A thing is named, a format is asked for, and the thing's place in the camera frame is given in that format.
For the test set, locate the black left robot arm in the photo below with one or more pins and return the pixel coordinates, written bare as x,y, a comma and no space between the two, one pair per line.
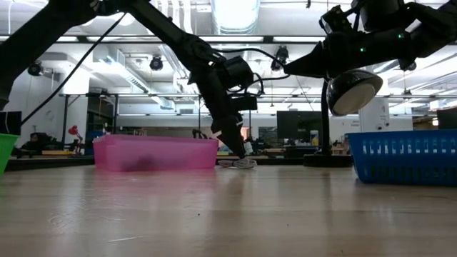
168,32

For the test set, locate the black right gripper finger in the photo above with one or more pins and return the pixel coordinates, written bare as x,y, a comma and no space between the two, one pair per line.
310,64

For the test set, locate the black ceiling spotlight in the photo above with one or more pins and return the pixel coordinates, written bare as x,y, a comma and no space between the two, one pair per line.
280,60
35,69
156,63
411,66

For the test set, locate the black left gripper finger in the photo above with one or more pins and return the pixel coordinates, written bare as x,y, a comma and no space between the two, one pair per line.
232,139

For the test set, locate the green plastic bin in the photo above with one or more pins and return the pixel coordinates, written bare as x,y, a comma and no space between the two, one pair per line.
6,153

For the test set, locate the blue plastic slotted basket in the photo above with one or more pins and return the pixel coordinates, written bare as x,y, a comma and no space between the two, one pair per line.
407,160

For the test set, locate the person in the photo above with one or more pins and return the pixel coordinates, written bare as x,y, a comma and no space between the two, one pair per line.
35,141

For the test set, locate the black table border rail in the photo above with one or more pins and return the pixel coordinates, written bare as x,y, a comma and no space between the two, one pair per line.
50,163

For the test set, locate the pink translucent plastic bin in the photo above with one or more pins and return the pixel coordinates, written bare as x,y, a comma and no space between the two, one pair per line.
178,153

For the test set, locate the black computer monitor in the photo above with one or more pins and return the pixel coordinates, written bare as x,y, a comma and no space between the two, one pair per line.
298,125

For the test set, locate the black gooseneck desk lamp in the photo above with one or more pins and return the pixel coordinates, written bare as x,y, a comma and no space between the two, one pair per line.
353,96

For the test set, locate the dark wall screen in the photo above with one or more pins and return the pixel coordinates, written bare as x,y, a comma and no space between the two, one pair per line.
10,124

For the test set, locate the red desk lamp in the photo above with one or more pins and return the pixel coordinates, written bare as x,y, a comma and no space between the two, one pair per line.
75,131

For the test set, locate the black metal shelf rack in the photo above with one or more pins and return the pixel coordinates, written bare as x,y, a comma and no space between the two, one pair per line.
101,114

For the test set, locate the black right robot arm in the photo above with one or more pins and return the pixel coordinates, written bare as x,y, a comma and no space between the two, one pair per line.
428,25

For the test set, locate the small yellow blue bottle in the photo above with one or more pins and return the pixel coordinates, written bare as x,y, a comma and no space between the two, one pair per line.
314,138

